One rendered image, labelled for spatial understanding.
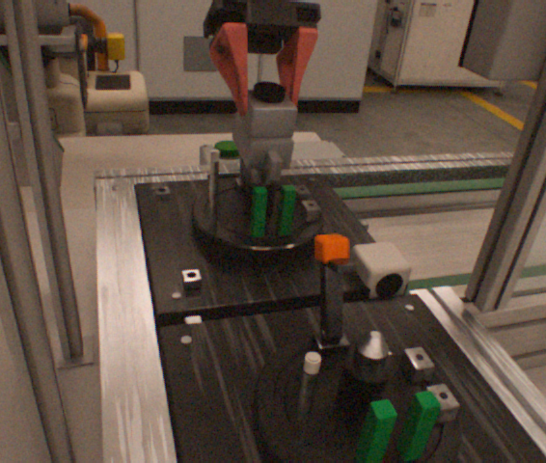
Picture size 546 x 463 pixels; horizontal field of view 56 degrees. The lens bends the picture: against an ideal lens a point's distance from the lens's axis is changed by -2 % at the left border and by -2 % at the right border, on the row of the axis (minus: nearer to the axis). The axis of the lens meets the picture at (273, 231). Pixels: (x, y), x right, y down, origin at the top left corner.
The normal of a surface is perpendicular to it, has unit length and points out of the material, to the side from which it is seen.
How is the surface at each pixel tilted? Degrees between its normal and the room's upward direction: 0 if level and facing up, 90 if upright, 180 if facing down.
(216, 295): 0
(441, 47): 90
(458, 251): 0
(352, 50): 90
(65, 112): 98
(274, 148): 95
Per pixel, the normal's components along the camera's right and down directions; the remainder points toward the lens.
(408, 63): 0.25, 0.54
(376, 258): 0.08, -0.84
